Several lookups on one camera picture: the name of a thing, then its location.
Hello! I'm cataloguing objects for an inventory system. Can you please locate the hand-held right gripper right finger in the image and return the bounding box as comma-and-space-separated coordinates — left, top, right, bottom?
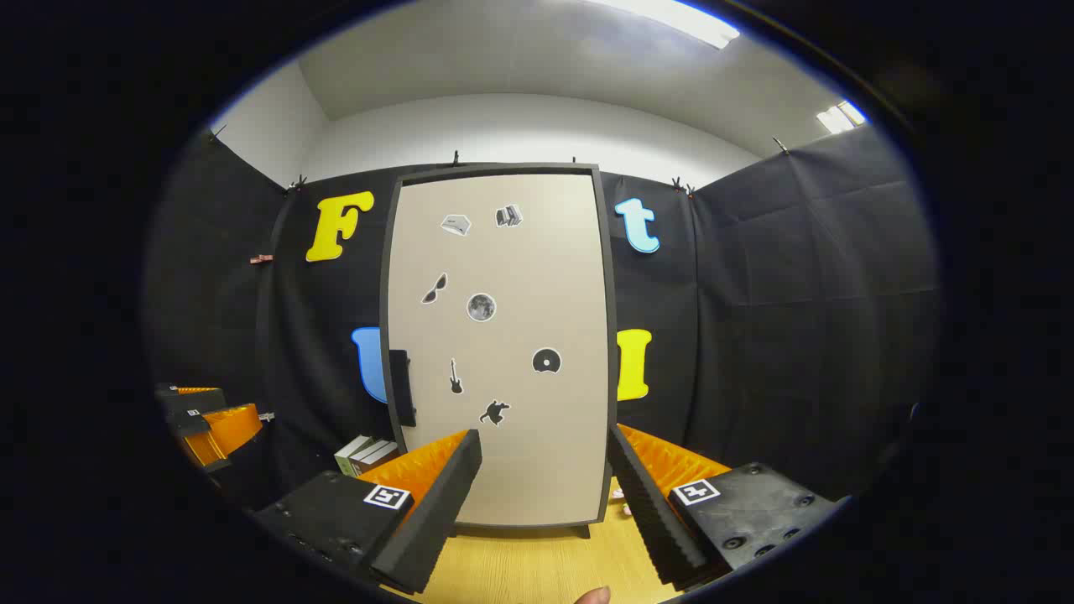
606, 422, 842, 590

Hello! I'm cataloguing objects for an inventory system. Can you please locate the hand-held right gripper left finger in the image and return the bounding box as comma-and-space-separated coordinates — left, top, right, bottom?
250, 428, 484, 596

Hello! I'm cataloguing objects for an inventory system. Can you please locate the beige cabinet door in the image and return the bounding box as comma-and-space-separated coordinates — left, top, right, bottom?
386, 172, 610, 528

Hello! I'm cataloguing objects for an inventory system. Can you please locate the dark grey cabinet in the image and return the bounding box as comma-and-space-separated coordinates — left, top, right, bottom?
379, 162, 620, 539

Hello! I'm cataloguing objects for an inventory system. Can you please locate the dark brown book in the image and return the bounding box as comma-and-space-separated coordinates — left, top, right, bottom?
349, 440, 391, 475

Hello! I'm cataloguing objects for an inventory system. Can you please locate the light green book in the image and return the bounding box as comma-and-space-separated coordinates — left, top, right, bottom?
334, 435, 376, 477

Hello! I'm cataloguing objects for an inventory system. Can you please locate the black backdrop cloth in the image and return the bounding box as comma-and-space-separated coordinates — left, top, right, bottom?
143, 117, 941, 513

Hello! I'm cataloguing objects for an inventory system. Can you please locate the small ceiling light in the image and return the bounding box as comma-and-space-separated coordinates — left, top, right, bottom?
816, 99, 868, 135

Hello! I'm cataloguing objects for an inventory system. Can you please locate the long ceiling light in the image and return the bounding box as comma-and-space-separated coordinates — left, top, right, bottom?
587, 0, 742, 49

